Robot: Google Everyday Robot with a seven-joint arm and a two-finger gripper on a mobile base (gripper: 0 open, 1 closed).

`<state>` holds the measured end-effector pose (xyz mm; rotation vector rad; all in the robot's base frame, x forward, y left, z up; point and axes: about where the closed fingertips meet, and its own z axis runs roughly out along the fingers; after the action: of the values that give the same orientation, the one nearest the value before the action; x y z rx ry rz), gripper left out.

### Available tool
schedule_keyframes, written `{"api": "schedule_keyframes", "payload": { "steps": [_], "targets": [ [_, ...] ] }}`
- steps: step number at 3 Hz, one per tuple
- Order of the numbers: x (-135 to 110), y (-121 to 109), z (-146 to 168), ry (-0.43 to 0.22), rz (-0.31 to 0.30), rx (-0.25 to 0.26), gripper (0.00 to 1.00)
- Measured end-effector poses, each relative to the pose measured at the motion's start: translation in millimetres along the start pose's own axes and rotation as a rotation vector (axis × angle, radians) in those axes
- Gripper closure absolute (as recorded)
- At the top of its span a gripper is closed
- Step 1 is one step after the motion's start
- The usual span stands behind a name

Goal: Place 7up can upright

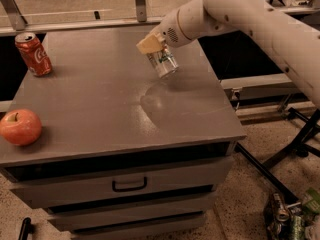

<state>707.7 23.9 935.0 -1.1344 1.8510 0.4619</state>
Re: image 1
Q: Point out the red apple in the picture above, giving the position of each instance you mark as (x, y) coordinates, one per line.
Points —
(20, 127)

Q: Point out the grey drawer cabinet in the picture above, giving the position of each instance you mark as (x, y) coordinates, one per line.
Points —
(107, 116)

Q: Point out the silver 7up can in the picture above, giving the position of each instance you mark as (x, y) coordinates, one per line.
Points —
(163, 62)

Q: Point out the red coca-cola can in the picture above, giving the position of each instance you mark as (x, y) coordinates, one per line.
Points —
(33, 54)

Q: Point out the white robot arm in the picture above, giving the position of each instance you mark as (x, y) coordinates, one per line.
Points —
(291, 44)

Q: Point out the black metal stand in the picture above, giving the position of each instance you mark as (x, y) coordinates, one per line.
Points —
(297, 147)

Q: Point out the pile of cans and trash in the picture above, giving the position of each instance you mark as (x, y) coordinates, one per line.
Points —
(299, 220)

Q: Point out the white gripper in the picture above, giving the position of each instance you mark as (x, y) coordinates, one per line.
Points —
(169, 30)

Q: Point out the black drawer handle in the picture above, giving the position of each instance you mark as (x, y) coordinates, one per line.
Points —
(129, 186)

